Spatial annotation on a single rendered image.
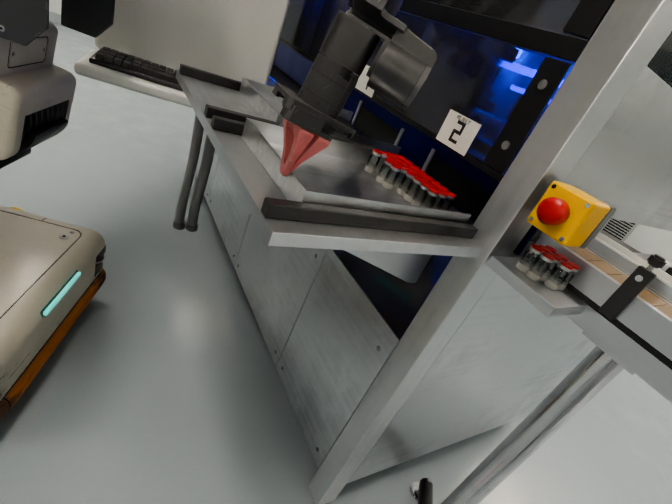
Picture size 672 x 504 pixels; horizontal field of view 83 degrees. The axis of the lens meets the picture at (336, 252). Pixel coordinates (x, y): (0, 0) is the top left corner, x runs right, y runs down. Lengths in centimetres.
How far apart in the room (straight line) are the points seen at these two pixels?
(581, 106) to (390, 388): 63
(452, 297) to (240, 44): 101
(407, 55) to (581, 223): 33
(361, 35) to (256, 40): 92
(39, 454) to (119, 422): 18
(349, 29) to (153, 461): 111
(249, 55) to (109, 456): 121
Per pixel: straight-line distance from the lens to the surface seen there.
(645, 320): 73
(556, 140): 68
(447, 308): 76
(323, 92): 49
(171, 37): 138
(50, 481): 124
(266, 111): 88
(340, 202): 52
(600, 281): 74
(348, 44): 49
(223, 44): 138
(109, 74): 119
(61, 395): 136
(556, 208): 62
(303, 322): 119
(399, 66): 49
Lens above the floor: 109
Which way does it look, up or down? 28 degrees down
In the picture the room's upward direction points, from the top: 24 degrees clockwise
